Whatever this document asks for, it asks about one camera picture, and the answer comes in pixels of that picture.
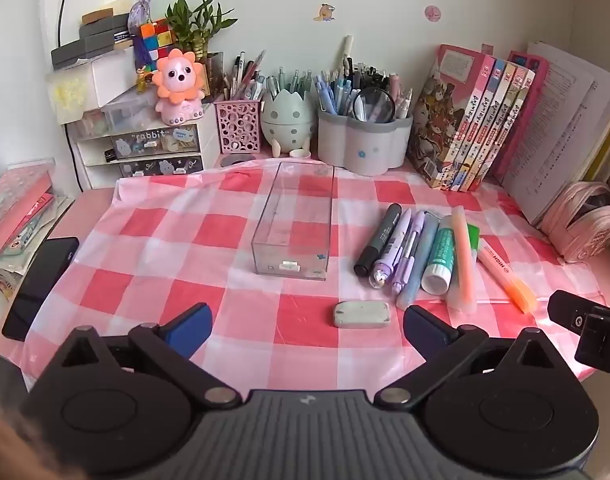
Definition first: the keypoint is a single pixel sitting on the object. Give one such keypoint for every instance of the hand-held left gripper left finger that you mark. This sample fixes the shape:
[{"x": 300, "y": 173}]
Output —
[{"x": 190, "y": 327}]

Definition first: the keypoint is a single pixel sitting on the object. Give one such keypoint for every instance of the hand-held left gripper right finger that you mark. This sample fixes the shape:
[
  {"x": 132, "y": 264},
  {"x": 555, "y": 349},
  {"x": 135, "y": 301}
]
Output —
[{"x": 425, "y": 332}]

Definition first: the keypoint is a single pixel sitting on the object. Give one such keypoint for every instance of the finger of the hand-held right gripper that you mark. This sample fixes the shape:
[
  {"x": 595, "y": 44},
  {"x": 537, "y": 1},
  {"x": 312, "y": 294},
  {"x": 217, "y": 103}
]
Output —
[
  {"x": 567, "y": 312},
  {"x": 602, "y": 345}
]

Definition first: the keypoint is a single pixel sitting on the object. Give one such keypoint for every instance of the blue-grey pen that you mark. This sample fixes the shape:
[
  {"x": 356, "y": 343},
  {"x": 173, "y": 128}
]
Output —
[{"x": 417, "y": 267}]

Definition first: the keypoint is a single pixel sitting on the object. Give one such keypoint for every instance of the orange highlighter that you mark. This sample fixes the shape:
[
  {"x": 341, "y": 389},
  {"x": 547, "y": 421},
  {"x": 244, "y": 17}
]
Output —
[{"x": 505, "y": 275}]

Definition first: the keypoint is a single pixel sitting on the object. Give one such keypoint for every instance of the peach highlighter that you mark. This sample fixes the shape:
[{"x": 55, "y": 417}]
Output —
[{"x": 462, "y": 265}]

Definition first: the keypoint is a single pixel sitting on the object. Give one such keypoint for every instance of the purple mechanical pencil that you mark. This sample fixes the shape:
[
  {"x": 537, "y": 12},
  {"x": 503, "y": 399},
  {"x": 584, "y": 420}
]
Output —
[{"x": 406, "y": 255}]

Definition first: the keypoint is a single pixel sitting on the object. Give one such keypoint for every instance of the purple pen with charm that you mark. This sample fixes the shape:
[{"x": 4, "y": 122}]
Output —
[{"x": 392, "y": 245}]

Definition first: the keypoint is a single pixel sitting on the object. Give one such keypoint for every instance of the black marker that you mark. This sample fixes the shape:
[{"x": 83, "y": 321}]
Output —
[{"x": 380, "y": 237}]

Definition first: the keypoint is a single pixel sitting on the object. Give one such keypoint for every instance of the green highlighter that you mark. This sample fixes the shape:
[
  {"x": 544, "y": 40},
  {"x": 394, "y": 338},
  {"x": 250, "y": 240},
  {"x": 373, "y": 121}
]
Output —
[{"x": 473, "y": 235}]

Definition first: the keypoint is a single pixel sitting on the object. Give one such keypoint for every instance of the grey eraser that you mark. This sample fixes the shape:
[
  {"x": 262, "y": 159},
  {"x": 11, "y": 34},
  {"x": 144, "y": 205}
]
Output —
[{"x": 361, "y": 315}]

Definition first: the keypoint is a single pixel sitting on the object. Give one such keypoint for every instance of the pink checked tablecloth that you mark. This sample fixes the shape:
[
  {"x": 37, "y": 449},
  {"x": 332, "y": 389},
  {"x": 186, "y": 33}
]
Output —
[{"x": 185, "y": 260}]

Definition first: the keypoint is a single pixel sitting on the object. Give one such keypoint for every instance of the green white glue stick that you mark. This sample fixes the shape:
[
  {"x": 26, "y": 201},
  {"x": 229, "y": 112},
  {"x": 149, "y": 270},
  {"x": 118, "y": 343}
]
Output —
[{"x": 440, "y": 260}]

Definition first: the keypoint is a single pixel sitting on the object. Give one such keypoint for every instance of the pink bag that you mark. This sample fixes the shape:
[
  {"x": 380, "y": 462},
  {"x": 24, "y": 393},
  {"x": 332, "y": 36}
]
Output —
[{"x": 580, "y": 220}]

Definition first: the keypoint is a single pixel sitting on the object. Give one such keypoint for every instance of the black phone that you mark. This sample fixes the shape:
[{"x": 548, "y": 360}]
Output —
[{"x": 40, "y": 290}]

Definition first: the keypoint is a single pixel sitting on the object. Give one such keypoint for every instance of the white drawer organiser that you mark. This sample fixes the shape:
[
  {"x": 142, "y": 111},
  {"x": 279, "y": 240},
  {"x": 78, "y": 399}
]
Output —
[{"x": 210, "y": 140}]

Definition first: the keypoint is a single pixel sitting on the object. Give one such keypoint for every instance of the grey white flower pen holder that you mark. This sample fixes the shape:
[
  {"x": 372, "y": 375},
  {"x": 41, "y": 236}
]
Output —
[{"x": 365, "y": 150}]

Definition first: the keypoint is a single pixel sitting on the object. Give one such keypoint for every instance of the pink perforated pen holder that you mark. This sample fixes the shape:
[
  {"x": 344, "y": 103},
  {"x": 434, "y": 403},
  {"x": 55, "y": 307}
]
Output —
[{"x": 237, "y": 127}]

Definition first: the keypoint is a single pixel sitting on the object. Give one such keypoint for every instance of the stack of pink notebooks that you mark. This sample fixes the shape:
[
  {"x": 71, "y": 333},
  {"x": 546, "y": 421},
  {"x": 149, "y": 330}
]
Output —
[{"x": 15, "y": 210}]

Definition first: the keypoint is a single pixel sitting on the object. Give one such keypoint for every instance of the illustrated book set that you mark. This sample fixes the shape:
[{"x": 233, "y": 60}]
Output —
[{"x": 440, "y": 120}]

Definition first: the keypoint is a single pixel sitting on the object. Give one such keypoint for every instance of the egg shaped pen holder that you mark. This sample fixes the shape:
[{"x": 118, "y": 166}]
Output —
[{"x": 287, "y": 125}]

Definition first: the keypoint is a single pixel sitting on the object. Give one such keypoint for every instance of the clear plastic storage box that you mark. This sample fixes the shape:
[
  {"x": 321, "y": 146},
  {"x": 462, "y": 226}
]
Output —
[{"x": 110, "y": 115}]

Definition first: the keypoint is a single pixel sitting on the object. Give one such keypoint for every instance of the black magnifying glass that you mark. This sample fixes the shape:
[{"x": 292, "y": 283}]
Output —
[{"x": 374, "y": 105}]

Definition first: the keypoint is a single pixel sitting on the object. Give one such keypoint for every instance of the pink lion toy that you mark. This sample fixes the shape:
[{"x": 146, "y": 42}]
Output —
[{"x": 177, "y": 85}]

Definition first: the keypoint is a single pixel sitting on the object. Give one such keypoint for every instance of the bunch of pens with clear barrels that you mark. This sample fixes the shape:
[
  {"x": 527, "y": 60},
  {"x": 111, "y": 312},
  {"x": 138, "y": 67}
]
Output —
[{"x": 245, "y": 82}]

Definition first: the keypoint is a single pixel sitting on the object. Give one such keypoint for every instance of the glass vase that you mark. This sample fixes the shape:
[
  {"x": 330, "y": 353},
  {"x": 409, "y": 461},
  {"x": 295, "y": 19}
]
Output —
[{"x": 215, "y": 77}]

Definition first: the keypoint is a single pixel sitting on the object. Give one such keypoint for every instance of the small colourful figurine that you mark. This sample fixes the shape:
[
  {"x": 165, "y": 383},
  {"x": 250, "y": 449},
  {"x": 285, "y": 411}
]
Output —
[{"x": 144, "y": 79}]

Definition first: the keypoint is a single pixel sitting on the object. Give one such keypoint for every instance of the bunch of blue black pens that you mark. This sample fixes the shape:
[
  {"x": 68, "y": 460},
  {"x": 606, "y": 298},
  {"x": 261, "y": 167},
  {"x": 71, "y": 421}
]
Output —
[{"x": 340, "y": 90}]

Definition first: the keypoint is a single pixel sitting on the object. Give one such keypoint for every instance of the white storage box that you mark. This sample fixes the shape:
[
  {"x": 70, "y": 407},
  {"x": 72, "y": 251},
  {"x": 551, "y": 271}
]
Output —
[{"x": 110, "y": 77}]

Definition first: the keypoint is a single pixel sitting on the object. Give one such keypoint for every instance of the bunch of grey green pens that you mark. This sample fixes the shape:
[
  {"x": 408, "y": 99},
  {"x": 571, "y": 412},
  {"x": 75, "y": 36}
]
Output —
[{"x": 290, "y": 82}]

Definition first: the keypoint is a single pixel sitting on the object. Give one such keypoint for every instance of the colourful puzzle cube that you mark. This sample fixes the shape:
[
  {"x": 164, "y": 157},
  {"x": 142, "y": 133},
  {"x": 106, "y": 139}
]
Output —
[{"x": 155, "y": 40}]

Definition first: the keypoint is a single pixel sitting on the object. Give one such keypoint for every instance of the dark grey boxes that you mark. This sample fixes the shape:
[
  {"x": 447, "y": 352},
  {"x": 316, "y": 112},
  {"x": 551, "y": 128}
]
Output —
[{"x": 85, "y": 47}]

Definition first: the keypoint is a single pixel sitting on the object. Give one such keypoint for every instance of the green bamboo plant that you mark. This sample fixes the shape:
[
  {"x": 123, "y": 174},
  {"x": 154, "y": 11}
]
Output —
[{"x": 197, "y": 20}]

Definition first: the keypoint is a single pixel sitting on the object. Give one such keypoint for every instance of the purple sachet bag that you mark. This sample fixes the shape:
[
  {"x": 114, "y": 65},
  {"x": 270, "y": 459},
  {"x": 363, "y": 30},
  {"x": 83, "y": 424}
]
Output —
[{"x": 139, "y": 10}]

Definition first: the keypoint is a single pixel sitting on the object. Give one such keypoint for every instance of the round pink wall sticker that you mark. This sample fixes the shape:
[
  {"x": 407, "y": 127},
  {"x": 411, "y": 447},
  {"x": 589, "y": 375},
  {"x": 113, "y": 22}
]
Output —
[{"x": 432, "y": 13}]

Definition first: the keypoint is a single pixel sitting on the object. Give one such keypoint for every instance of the beaver wall sticker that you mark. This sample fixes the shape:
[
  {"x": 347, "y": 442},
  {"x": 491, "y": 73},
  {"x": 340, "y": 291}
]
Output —
[{"x": 325, "y": 12}]

